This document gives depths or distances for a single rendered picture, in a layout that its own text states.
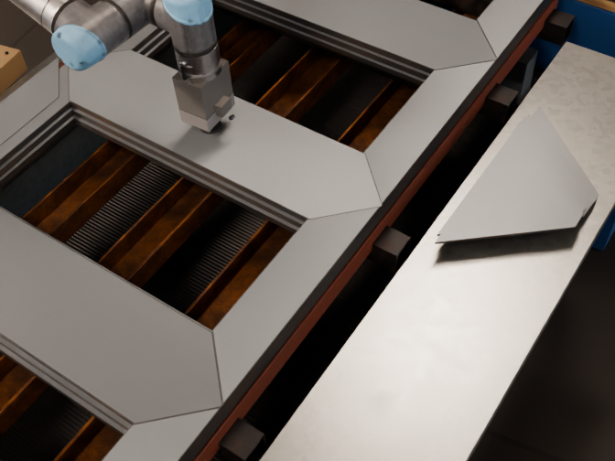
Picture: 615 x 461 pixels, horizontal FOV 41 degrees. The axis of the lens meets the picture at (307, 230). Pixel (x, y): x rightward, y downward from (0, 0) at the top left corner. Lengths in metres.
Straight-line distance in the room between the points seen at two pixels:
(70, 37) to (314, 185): 0.47
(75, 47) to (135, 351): 0.48
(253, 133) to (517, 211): 0.50
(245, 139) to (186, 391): 0.52
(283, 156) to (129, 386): 0.51
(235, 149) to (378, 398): 0.52
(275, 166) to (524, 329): 0.51
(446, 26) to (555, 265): 0.57
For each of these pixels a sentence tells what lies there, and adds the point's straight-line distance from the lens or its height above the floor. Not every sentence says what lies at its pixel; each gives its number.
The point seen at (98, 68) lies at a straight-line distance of 1.75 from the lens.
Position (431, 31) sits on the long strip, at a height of 0.86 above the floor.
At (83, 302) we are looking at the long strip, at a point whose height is 0.86.
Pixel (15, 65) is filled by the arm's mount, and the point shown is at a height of 0.71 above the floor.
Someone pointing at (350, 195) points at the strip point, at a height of 0.86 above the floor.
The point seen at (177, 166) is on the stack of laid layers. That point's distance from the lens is 1.54.
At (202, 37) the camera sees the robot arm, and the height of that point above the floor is 1.09.
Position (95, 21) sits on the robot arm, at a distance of 1.38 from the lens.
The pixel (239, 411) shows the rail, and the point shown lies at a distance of 1.29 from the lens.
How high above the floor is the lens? 1.93
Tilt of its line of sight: 51 degrees down
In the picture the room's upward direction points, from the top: 4 degrees counter-clockwise
